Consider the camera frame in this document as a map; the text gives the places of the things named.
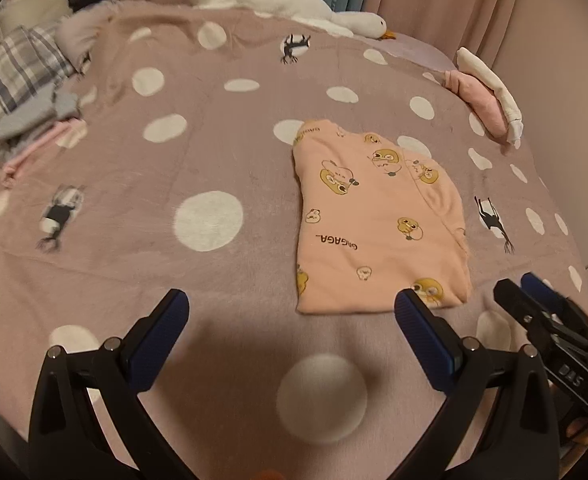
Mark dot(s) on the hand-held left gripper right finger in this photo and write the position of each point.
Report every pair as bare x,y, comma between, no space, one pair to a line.
419,335

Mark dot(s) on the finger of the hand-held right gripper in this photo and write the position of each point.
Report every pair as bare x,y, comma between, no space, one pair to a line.
519,305
539,285

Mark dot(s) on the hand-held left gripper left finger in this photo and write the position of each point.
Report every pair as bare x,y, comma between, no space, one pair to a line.
158,332

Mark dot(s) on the pink printed long-sleeve shirt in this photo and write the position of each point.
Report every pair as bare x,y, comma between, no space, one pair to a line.
374,230

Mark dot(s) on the mauve polka dot blanket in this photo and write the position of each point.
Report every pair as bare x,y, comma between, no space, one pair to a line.
173,160

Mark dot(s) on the pink folded garment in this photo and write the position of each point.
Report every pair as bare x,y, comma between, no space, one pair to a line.
479,100

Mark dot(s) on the white folded garment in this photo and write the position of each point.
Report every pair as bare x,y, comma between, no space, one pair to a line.
489,77

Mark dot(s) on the light pink garment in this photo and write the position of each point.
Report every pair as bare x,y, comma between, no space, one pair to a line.
38,147

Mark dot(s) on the plaid quilt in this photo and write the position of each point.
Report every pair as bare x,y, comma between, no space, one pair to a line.
8,75

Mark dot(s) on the lavender pillow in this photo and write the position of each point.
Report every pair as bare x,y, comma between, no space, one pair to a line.
83,25

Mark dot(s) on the grey-green pillow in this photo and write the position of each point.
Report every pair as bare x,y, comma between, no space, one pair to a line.
33,10

